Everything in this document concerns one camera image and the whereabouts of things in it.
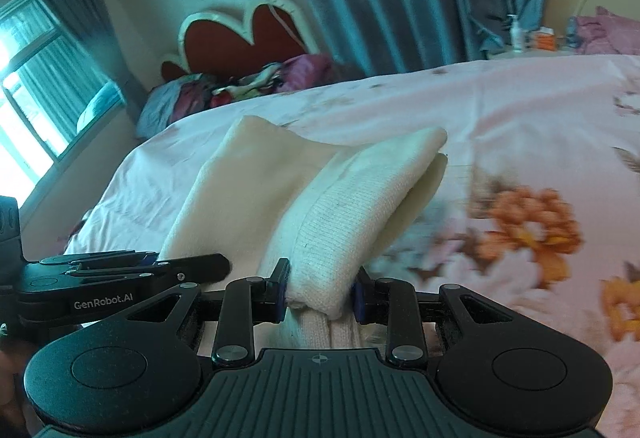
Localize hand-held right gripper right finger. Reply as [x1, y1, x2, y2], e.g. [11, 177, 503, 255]
[350, 266, 517, 364]

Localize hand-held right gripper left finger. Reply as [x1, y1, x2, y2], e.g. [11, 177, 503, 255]
[120, 258, 292, 365]

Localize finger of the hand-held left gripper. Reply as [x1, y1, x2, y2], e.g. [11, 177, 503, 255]
[65, 253, 232, 288]
[39, 249, 160, 270]

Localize cream knit sweater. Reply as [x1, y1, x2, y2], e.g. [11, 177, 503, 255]
[159, 115, 449, 350]

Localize pile of colourful clothes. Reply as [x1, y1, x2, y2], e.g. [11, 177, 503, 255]
[136, 53, 351, 139]

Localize teal cushion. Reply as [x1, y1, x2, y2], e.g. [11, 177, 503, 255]
[76, 82, 127, 131]

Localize window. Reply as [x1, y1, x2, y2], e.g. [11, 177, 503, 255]
[0, 0, 76, 179]

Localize pink floral bedsheet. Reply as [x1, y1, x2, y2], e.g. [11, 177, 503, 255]
[64, 54, 640, 429]

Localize red heart-shaped headboard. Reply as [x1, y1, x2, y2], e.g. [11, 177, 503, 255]
[161, 0, 321, 80]

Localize grey window curtain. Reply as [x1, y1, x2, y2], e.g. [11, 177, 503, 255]
[4, 0, 118, 154]

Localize white nightstand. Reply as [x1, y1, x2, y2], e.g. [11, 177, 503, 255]
[487, 47, 581, 62]

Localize white lotion bottle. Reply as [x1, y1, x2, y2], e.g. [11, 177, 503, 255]
[507, 13, 526, 53]

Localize orange box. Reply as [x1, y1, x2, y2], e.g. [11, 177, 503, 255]
[529, 26, 559, 51]

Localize purple cloth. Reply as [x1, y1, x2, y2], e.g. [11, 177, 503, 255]
[570, 6, 640, 55]

